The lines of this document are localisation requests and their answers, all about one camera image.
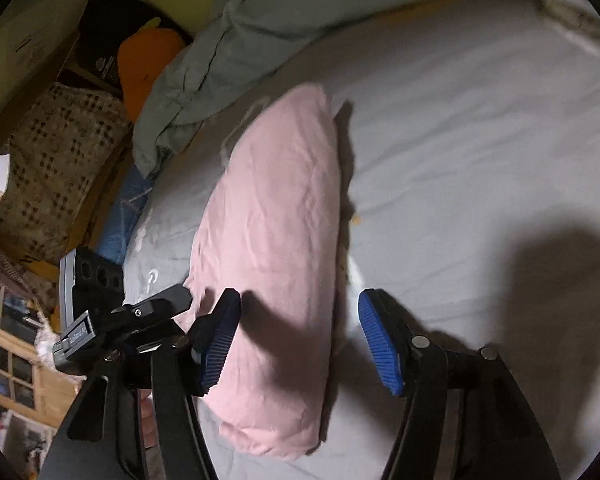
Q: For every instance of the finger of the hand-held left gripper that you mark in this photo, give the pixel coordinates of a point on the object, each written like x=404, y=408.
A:
x=149, y=315

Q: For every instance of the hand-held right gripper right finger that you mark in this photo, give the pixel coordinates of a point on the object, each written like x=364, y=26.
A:
x=380, y=345

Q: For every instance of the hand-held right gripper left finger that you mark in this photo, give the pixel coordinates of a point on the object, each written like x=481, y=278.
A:
x=219, y=345

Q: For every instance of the pink printed T-shirt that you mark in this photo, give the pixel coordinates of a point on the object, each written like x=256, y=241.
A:
x=275, y=220

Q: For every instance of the blue pillow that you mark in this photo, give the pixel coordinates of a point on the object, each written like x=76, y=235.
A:
x=124, y=210

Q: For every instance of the wooden cabinet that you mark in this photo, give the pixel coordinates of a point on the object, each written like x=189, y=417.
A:
x=24, y=385

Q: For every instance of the orange carrot plush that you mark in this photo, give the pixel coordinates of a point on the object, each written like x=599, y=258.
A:
x=144, y=70

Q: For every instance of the black cushion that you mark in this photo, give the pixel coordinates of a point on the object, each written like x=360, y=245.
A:
x=104, y=25

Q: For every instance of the grey-green duvet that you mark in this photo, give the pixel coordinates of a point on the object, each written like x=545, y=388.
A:
x=260, y=20

